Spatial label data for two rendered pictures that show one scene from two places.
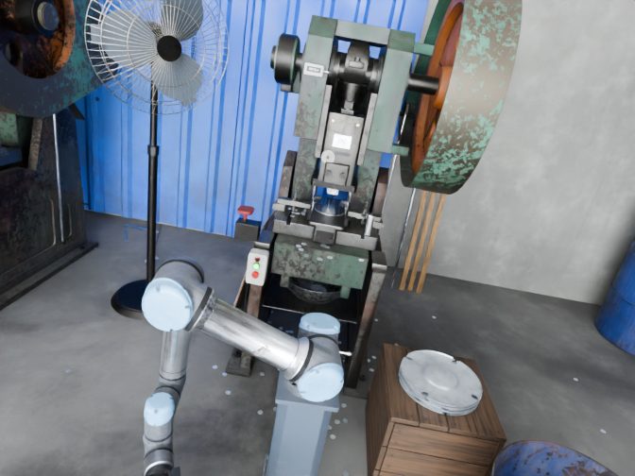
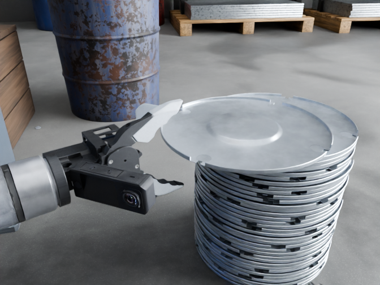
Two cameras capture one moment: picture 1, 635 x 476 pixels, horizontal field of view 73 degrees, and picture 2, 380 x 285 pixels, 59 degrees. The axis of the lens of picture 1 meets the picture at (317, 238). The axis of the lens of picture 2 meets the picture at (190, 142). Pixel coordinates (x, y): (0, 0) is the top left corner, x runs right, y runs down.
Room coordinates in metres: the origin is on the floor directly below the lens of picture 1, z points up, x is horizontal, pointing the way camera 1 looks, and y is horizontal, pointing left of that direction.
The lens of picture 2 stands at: (0.67, 0.69, 0.55)
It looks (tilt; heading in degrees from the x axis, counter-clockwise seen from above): 28 degrees down; 260
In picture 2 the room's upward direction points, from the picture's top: straight up
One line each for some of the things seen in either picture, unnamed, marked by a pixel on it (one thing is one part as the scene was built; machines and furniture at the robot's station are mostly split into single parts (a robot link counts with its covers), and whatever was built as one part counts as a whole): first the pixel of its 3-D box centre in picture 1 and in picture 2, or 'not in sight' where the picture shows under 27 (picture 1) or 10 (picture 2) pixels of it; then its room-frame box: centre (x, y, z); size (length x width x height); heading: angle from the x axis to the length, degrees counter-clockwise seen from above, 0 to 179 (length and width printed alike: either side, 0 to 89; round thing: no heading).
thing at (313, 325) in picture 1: (317, 338); not in sight; (1.05, -0.05, 0.62); 0.13 x 0.12 x 0.14; 7
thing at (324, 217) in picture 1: (325, 228); not in sight; (1.68, -0.03, 0.72); 0.25 x 0.14 x 0.14; 179
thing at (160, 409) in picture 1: (161, 412); not in sight; (0.89, 0.34, 0.40); 0.11 x 0.08 x 0.11; 7
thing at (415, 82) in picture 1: (354, 71); not in sight; (1.85, -0.03, 1.33); 0.66 x 0.18 x 0.18; 89
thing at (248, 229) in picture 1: (247, 241); not in sight; (1.63, 0.29, 0.62); 0.10 x 0.06 x 0.20; 89
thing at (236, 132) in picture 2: not in sight; (244, 126); (0.49, 0.19, 0.30); 0.29 x 0.29 x 0.01
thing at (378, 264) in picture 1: (372, 264); not in sight; (1.99, -0.30, 0.45); 0.92 x 0.12 x 0.90; 179
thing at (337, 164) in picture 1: (340, 145); not in sight; (1.81, -0.03, 1.04); 0.17 x 0.15 x 0.30; 179
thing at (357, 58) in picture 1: (351, 87); not in sight; (1.85, -0.03, 1.27); 0.21 x 0.12 x 0.34; 179
